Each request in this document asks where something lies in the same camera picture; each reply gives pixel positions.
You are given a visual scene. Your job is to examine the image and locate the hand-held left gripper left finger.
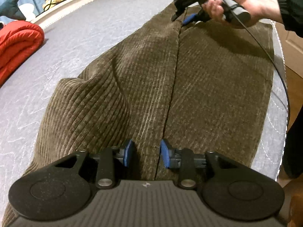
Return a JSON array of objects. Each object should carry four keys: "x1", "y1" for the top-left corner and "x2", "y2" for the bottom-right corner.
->
[{"x1": 53, "y1": 139, "x2": 136, "y2": 190}]

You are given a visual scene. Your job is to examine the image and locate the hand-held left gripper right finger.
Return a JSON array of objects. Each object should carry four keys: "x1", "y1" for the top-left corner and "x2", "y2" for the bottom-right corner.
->
[{"x1": 160, "y1": 139, "x2": 240, "y2": 190}]

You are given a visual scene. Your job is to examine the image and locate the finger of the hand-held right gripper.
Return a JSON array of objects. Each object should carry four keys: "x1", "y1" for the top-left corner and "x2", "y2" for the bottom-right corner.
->
[
  {"x1": 182, "y1": 14, "x2": 198, "y2": 27},
  {"x1": 171, "y1": 0, "x2": 190, "y2": 22}
]

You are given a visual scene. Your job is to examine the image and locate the olive corduroy pants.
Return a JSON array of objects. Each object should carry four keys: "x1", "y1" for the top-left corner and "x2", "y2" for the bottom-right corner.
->
[{"x1": 2, "y1": 0, "x2": 275, "y2": 220}]

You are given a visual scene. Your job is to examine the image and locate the person's right hand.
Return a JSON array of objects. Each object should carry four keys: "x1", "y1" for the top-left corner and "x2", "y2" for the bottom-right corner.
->
[{"x1": 200, "y1": 0, "x2": 284, "y2": 29}]

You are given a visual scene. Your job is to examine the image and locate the person's dark clothing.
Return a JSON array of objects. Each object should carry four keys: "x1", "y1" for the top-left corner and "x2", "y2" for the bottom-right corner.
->
[{"x1": 282, "y1": 107, "x2": 303, "y2": 179}]

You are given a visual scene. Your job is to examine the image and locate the white plush toy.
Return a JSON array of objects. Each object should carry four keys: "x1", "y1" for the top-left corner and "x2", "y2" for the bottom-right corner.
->
[{"x1": 20, "y1": 3, "x2": 35, "y2": 21}]

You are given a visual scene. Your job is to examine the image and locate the red folded quilt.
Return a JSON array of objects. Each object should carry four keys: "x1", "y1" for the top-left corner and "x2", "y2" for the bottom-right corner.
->
[{"x1": 0, "y1": 20, "x2": 45, "y2": 86}]

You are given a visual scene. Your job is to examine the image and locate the teal shark plush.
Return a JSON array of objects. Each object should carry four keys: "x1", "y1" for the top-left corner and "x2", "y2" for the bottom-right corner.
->
[{"x1": 0, "y1": 0, "x2": 32, "y2": 21}]

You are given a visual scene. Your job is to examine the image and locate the black cable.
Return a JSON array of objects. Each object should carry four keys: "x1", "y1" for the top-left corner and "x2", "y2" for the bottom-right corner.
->
[{"x1": 212, "y1": 0, "x2": 291, "y2": 134}]

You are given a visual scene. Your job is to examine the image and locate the wooden bed frame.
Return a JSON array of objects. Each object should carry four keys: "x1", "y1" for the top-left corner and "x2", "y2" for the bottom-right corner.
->
[{"x1": 31, "y1": 0, "x2": 190, "y2": 30}]

